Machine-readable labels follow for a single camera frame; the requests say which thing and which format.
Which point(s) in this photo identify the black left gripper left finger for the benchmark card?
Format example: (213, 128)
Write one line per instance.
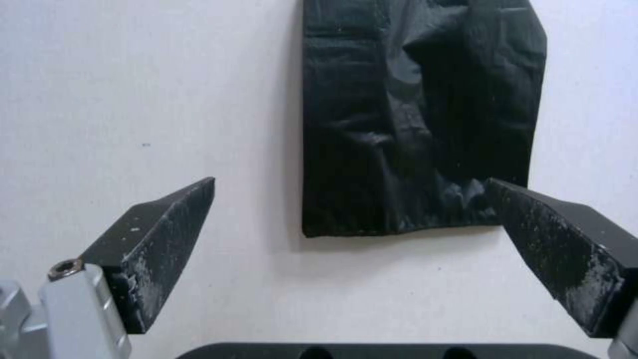
(149, 239)

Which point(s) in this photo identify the black folded trash bag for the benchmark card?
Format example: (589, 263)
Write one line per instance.
(423, 116)

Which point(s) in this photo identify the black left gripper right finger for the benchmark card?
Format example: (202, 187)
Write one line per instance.
(563, 247)

